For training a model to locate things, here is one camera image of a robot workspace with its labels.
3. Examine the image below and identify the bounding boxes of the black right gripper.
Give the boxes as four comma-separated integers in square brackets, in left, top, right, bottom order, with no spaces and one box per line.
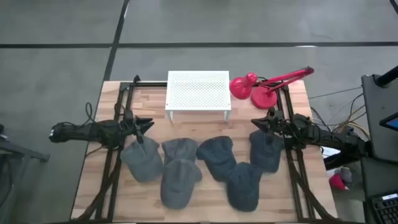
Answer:
[251,107,285,144]

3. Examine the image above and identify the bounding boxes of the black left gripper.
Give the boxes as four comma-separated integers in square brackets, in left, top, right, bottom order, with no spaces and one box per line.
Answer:
[123,108,155,145]

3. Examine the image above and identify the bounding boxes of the blue denim baseball cap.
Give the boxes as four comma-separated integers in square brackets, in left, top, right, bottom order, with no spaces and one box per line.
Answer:
[195,135,239,183]
[248,129,285,174]
[226,161,264,213]

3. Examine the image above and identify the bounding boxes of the grey denim baseball cap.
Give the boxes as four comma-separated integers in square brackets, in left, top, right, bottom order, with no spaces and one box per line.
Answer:
[161,138,201,166]
[120,136,165,184]
[160,158,203,210]

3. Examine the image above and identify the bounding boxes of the red desk lamp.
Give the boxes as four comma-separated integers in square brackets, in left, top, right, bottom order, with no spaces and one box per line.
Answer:
[229,66,315,110]

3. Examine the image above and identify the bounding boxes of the white perforated metal shelf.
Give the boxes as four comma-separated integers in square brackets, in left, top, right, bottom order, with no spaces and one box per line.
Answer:
[165,70,232,122]

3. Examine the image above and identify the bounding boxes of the white paper sheet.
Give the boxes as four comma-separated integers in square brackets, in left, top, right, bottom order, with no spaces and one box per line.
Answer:
[321,145,342,159]

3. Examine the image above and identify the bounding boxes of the black desk bar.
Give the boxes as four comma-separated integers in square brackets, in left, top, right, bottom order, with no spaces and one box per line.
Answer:
[323,152,371,170]

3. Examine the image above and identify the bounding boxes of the red cloth item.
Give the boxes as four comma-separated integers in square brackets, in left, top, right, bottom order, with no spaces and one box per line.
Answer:
[328,173,349,191]

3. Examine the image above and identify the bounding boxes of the grey cloth item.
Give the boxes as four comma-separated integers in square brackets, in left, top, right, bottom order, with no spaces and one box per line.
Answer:
[340,167,354,184]

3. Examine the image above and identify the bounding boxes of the dark grey side desk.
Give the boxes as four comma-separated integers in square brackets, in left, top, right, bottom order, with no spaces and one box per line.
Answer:
[360,73,398,163]

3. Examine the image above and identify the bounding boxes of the black lower desk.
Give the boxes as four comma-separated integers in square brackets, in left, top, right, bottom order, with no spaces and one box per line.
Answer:
[360,157,398,224]

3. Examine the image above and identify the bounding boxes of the tablet with blue screen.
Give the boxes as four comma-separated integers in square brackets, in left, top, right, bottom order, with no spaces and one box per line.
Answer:
[379,112,398,132]

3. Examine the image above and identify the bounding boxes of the dark grey metal stand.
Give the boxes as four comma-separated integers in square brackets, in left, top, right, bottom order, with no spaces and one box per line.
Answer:
[0,124,50,224]

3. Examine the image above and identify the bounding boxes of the black pole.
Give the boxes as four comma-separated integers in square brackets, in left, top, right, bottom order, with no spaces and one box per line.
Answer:
[374,65,398,88]

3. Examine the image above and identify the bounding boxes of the black keyboard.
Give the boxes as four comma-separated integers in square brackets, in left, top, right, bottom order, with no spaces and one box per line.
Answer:
[368,192,398,224]

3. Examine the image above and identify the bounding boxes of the black aluminium table frame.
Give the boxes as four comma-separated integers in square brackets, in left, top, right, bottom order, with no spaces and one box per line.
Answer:
[70,74,338,223]

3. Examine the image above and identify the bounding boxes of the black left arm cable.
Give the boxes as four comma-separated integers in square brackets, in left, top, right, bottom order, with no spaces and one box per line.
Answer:
[62,101,98,128]

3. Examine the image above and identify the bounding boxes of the thin grey floor cable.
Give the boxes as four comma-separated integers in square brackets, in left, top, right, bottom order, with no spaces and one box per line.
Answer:
[307,86,363,100]

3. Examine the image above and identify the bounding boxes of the black cable bundle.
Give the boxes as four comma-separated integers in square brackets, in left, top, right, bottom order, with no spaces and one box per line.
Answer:
[284,155,336,223]
[71,149,123,223]

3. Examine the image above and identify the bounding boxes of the yellow cable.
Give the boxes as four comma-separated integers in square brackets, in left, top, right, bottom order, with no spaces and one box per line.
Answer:
[334,121,371,139]

